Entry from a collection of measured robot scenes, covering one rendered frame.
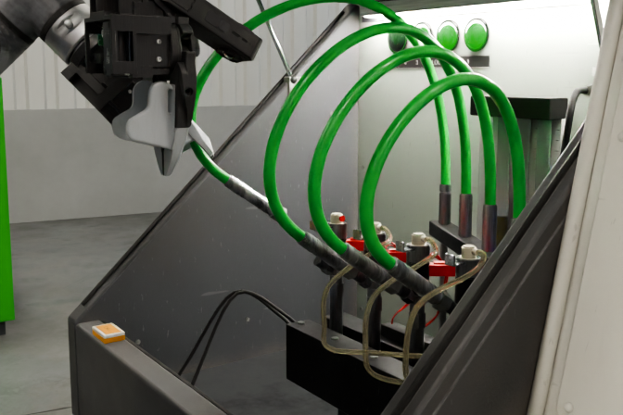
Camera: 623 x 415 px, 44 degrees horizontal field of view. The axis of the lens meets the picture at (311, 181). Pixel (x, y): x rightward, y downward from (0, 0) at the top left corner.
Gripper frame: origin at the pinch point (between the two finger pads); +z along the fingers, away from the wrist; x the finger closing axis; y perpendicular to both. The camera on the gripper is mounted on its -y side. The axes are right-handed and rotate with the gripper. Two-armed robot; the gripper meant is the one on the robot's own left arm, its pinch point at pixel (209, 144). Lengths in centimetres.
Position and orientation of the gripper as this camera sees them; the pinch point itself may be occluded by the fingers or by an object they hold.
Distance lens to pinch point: 103.6
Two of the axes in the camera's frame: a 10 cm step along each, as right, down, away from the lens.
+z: 7.0, 7.1, 0.0
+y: -7.1, 7.0, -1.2
